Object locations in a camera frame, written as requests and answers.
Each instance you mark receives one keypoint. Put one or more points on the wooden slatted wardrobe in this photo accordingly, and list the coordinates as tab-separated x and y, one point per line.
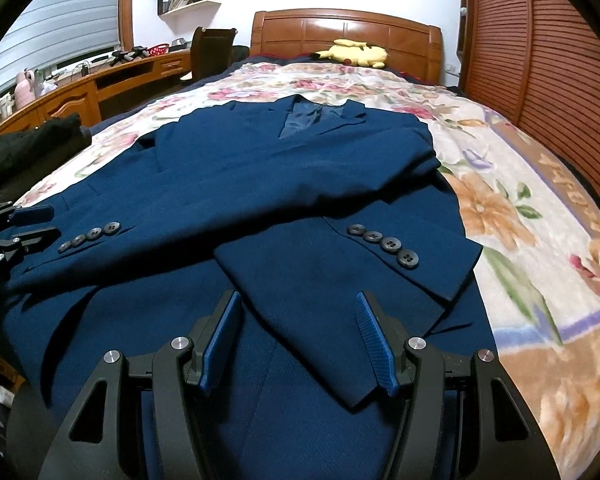
545	60

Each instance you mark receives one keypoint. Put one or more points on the black folded cloth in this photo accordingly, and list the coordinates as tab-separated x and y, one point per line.
25	155

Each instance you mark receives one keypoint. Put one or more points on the navy blue suit jacket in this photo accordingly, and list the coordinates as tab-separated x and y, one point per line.
260	200

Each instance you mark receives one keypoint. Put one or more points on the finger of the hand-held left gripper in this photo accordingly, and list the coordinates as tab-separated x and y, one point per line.
32	214
30	240

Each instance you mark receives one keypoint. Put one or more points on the pink bottle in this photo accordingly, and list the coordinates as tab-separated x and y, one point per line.
24	89

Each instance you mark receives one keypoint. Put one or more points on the wooden bed headboard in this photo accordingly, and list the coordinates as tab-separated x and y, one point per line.
350	35

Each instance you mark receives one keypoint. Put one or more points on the black tripod device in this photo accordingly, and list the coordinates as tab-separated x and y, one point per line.
128	55

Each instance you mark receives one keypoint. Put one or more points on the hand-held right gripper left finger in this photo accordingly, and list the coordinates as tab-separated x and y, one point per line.
220	342

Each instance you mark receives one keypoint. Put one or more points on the floral blanket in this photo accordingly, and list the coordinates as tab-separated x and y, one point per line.
520	220

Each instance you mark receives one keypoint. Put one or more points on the grey window blind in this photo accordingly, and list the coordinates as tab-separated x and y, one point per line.
50	30

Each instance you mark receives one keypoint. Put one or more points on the red basket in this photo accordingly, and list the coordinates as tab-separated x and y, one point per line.
158	50

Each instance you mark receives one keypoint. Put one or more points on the dark wooden chair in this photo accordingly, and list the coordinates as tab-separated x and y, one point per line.
212	52

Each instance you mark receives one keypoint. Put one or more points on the wooden desk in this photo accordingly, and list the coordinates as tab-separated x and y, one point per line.
70	100

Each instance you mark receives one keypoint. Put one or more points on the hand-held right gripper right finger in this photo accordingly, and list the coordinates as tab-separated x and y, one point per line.
377	347

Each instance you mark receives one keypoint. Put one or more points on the yellow plush toy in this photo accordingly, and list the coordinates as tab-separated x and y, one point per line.
352	53

